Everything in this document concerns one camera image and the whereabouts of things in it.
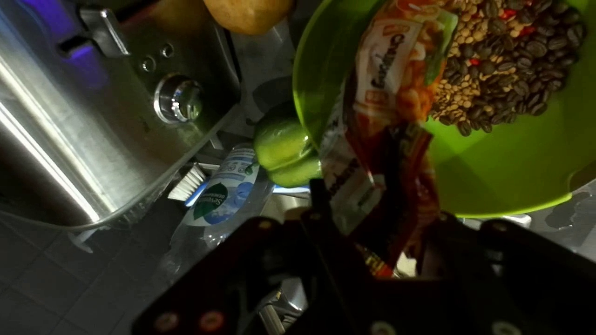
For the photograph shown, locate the blue white dish brush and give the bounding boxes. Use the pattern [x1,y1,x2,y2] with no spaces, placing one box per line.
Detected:
[166,161,314,209]

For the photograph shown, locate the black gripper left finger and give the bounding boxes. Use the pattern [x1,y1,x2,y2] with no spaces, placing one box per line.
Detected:
[308,176,342,248]

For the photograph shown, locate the clear plastic water bottle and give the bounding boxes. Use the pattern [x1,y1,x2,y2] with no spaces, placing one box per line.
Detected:
[157,144,276,293]

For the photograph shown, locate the stainless steel toaster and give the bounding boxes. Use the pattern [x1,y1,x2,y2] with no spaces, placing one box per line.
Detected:
[0,0,245,228]

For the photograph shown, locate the green plastic bowl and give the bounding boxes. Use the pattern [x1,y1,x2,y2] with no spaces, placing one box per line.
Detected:
[291,0,596,219]

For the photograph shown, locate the orange instant noodle packet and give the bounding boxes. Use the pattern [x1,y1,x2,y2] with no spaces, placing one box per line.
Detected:
[319,0,463,278]

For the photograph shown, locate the brown potato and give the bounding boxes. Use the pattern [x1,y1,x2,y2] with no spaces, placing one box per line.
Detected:
[204,0,297,36]

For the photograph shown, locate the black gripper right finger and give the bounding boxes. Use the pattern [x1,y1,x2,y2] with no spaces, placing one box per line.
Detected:
[427,209,476,269]

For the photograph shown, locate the coffee beans pile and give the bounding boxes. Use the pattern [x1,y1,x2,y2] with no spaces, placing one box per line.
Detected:
[431,0,589,139]

